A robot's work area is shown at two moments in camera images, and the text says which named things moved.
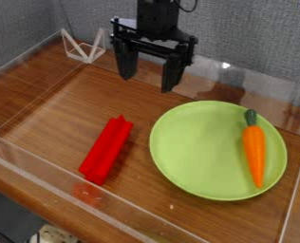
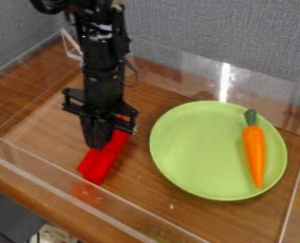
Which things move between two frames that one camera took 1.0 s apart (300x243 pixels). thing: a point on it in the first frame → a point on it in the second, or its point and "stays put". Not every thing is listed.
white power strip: (51, 234) stays put
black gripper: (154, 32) → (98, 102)
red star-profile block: (106, 152) stays put
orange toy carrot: (254, 144) stays put
